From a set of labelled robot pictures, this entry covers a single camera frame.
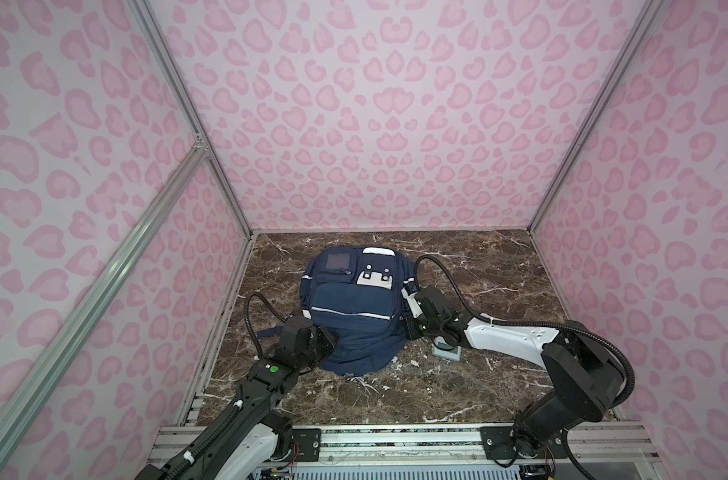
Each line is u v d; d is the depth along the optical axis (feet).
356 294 2.97
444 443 2.46
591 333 1.45
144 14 2.25
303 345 2.07
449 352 2.89
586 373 1.46
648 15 2.28
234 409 1.62
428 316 2.35
